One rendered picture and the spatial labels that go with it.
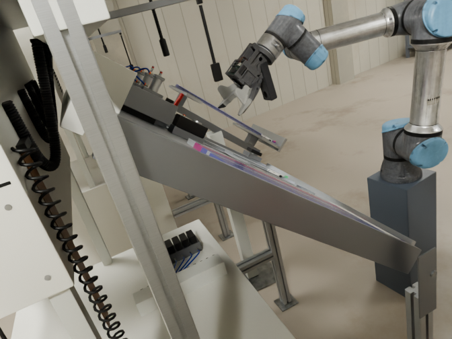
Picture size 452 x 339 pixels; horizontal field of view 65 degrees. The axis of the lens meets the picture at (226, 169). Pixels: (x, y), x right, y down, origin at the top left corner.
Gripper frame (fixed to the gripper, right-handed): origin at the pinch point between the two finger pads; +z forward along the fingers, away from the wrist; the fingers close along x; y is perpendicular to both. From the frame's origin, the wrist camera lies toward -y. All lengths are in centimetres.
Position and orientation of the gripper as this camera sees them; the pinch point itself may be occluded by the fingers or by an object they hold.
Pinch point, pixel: (229, 113)
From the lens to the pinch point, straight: 105.4
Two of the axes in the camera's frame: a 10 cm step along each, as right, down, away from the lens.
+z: -5.9, 8.1, -0.1
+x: 3.9, 2.8, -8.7
